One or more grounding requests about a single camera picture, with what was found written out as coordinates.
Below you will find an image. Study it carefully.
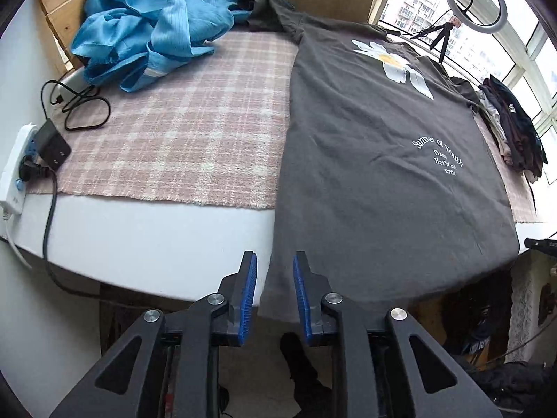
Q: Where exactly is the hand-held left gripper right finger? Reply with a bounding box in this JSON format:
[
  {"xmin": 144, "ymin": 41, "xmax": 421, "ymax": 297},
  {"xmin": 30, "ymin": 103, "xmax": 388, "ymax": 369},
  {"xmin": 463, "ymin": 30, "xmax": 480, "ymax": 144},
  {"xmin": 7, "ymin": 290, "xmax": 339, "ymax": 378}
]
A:
[{"xmin": 292, "ymin": 250, "xmax": 505, "ymax": 418}]

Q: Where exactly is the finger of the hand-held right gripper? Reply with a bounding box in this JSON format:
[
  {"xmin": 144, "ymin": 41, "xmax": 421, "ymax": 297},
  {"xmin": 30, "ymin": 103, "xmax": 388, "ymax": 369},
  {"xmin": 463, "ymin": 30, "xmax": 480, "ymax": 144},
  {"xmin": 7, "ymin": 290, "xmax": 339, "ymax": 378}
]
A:
[{"xmin": 524, "ymin": 237, "xmax": 557, "ymax": 257}]

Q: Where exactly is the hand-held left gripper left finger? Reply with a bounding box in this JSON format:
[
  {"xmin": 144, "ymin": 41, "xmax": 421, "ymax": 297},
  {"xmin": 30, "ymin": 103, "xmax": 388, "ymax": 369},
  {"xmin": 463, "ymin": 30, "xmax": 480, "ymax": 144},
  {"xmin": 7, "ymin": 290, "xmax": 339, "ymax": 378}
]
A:
[{"xmin": 50, "ymin": 250, "xmax": 258, "ymax": 418}]

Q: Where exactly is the dark grey daisy print t-shirt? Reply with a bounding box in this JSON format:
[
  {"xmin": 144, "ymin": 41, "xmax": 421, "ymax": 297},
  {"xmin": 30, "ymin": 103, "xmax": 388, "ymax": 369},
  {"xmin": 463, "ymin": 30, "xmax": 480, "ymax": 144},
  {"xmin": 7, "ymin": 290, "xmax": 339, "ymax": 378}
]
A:
[{"xmin": 244, "ymin": 0, "xmax": 520, "ymax": 325}]

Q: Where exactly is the stack of folded dark clothes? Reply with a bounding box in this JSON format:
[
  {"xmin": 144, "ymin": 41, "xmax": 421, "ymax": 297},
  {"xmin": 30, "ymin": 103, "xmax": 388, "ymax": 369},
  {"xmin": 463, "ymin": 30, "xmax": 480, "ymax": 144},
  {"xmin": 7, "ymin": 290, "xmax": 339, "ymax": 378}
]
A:
[{"xmin": 476, "ymin": 74, "xmax": 549, "ymax": 184}]

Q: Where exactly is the white lace cloth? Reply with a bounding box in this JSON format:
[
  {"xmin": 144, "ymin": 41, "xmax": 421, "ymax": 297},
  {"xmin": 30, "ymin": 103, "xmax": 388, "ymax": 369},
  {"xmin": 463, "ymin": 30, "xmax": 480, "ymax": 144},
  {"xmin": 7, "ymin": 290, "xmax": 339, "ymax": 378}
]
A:
[{"xmin": 511, "ymin": 265, "xmax": 543, "ymax": 358}]

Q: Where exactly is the person's black jacket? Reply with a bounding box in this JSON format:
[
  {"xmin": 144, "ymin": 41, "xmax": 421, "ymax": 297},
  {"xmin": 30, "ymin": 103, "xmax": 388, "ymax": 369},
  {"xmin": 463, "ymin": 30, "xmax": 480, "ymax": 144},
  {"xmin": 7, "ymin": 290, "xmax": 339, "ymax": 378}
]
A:
[{"xmin": 470, "ymin": 357, "xmax": 557, "ymax": 418}]

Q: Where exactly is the pink plaid blanket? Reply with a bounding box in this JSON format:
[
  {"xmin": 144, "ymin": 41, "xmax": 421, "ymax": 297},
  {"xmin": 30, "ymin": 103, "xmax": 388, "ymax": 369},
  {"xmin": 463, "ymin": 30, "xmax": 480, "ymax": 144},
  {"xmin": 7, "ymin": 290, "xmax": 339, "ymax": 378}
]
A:
[{"xmin": 54, "ymin": 30, "xmax": 538, "ymax": 223}]

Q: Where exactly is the black power adapter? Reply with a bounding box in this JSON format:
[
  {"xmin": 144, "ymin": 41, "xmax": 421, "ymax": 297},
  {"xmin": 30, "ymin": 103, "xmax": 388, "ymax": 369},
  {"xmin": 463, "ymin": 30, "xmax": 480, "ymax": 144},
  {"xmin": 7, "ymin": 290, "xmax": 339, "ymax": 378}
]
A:
[{"xmin": 34, "ymin": 119, "xmax": 73, "ymax": 169}]

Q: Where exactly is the white power strip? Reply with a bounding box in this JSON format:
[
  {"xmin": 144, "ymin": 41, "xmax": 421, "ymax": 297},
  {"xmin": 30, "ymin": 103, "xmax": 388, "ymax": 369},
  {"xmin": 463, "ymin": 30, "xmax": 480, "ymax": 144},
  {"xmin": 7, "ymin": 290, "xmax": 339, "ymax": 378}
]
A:
[{"xmin": 0, "ymin": 124, "xmax": 41, "ymax": 219}]

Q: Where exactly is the window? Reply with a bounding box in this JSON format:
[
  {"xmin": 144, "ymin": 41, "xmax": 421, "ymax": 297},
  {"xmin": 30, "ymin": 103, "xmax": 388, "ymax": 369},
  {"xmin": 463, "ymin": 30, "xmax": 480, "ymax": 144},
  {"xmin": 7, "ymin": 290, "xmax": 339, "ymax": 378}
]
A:
[{"xmin": 368, "ymin": 0, "xmax": 557, "ymax": 184}]

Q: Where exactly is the blue satin cloth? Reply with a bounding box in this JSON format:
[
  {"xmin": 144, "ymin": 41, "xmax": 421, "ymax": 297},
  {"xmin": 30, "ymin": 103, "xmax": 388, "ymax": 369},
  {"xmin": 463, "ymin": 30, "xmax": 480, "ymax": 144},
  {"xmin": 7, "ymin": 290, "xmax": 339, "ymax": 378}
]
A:
[{"xmin": 72, "ymin": 0, "xmax": 288, "ymax": 93}]

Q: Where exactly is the wooden board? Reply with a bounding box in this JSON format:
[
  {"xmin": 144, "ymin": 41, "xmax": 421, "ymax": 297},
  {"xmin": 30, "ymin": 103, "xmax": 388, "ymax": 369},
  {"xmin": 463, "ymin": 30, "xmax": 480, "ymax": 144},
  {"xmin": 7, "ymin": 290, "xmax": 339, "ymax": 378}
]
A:
[{"xmin": 37, "ymin": 0, "xmax": 172, "ymax": 70}]

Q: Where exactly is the black power cable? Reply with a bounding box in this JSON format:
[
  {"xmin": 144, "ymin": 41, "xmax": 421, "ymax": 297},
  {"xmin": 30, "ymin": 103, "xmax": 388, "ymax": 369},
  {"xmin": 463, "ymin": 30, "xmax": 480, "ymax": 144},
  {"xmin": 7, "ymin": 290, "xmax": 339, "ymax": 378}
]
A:
[{"xmin": 22, "ymin": 157, "xmax": 102, "ymax": 300}]

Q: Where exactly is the looped black cable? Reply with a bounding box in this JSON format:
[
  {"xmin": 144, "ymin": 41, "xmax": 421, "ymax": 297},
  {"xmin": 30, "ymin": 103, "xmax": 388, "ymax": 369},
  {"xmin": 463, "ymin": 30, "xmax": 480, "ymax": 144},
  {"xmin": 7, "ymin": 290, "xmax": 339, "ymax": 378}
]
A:
[{"xmin": 41, "ymin": 79, "xmax": 112, "ymax": 132}]

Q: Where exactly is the white cable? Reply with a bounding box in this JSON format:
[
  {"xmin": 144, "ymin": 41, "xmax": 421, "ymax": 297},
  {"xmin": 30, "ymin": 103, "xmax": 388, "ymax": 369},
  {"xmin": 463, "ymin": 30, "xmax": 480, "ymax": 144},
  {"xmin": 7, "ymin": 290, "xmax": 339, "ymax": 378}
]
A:
[{"xmin": 0, "ymin": 220, "xmax": 32, "ymax": 271}]

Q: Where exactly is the ring light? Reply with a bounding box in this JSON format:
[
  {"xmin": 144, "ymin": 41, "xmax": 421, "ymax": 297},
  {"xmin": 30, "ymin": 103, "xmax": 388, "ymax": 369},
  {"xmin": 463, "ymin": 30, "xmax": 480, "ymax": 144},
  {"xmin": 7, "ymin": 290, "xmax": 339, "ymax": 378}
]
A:
[{"xmin": 444, "ymin": 0, "xmax": 508, "ymax": 38}]

